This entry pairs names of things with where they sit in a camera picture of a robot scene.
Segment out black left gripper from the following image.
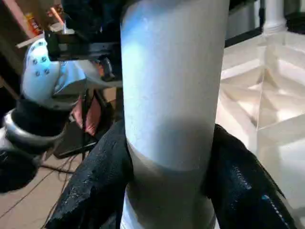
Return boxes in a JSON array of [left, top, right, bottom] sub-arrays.
[[45, 0, 122, 62]]

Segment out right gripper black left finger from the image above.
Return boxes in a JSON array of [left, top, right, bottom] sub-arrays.
[[45, 120, 135, 229]]

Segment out brown cardboard box with print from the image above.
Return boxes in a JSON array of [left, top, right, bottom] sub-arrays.
[[0, 0, 64, 48]]

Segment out white plastic table leg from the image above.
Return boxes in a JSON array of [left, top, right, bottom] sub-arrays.
[[119, 0, 231, 229], [263, 0, 288, 36]]

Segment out pink crumpled cloth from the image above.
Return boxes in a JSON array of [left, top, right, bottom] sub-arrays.
[[72, 97, 101, 136]]

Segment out white plastic table top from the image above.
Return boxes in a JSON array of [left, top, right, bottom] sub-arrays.
[[214, 31, 305, 229]]

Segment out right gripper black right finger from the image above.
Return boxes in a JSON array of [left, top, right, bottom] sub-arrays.
[[202, 124, 298, 229]]

